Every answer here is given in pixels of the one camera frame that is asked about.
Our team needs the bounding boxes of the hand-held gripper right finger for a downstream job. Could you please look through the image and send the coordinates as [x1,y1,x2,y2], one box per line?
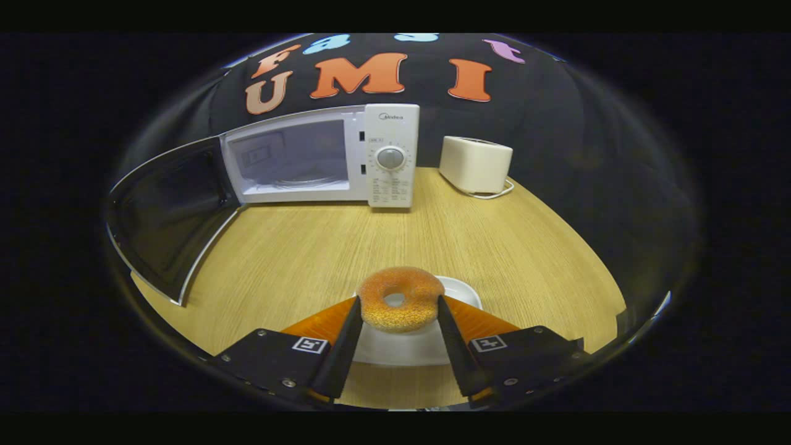
[436,294,585,405]

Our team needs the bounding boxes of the sugared brown donut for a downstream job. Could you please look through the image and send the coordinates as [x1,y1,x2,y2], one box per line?
[357,266,446,334]

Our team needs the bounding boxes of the white plate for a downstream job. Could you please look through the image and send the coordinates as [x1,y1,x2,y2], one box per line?
[352,276,484,367]

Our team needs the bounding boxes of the glass turntable plate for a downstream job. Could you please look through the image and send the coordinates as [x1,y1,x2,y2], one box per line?
[271,175,339,190]

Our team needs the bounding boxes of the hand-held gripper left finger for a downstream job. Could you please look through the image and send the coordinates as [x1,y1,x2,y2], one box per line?
[213,295,364,405]

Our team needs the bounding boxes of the white microwave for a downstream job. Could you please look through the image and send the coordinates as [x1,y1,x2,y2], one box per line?
[106,103,421,307]

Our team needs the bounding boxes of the white toaster cable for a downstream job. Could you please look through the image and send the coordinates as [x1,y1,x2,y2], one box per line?
[460,178,516,200]

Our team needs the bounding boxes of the cream toaster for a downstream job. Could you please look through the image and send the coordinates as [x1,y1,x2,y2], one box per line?
[439,136,514,195]

